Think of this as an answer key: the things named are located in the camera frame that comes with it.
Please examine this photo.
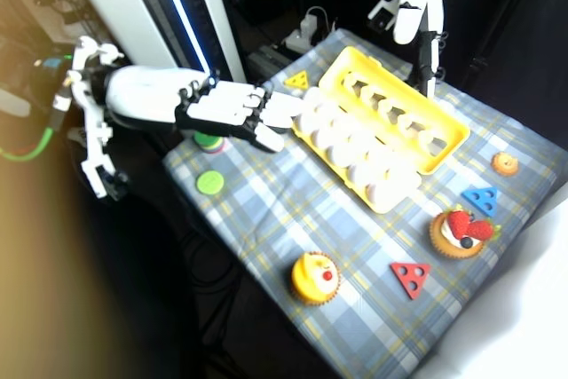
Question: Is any strawberry tart toy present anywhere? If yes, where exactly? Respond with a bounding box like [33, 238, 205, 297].
[428, 205, 503, 261]

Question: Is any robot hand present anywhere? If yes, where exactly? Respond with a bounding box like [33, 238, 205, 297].
[393, 0, 447, 101]
[104, 66, 308, 154]

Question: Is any blue triangle block with holes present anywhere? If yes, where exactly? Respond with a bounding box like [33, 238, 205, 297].
[461, 186, 500, 218]

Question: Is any yellow triangle block with holes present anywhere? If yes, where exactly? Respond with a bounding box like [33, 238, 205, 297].
[283, 70, 310, 90]

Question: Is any white column with blue stripe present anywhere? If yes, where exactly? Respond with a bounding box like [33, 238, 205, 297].
[59, 0, 248, 87]

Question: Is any yellow cupcake toy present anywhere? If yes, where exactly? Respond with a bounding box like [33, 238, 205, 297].
[289, 250, 343, 307]

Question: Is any white power strip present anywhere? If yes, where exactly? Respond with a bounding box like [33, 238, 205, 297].
[283, 5, 335, 54]

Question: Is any blue yellow plaid cloth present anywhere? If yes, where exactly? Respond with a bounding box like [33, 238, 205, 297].
[162, 28, 558, 379]

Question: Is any green cable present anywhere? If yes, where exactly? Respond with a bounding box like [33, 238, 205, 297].
[0, 124, 59, 163]

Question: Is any yellow egg carton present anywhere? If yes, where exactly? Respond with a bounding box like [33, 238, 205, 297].
[290, 45, 471, 216]

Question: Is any green round disc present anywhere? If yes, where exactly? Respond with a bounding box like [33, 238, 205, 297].
[195, 170, 226, 196]

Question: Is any stack of coloured discs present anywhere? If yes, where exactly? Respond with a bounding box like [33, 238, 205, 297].
[192, 130, 227, 155]

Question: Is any small orange cookie toy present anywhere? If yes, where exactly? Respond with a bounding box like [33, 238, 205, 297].
[491, 151, 520, 178]

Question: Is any red triangle block with holes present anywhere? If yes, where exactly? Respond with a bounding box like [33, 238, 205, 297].
[390, 261, 433, 302]

